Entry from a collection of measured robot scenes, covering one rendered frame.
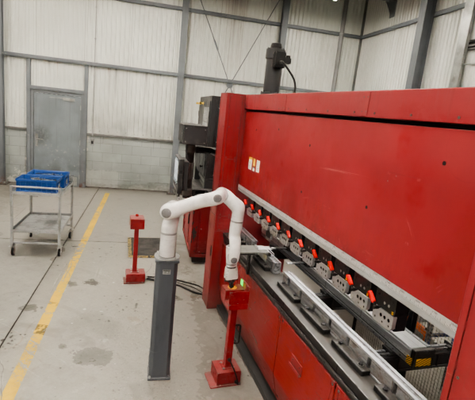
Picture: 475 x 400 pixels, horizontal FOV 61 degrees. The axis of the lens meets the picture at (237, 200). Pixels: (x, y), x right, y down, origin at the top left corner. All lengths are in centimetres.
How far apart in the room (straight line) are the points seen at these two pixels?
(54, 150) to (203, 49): 420
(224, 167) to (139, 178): 627
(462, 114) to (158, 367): 273
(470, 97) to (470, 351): 91
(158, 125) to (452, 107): 870
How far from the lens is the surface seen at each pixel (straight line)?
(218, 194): 282
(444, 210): 185
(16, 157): 1061
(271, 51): 391
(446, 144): 187
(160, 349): 340
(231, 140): 411
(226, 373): 346
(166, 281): 313
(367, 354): 235
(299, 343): 275
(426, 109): 196
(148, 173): 1022
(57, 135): 1030
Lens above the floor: 211
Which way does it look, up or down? 12 degrees down
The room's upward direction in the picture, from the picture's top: 6 degrees clockwise
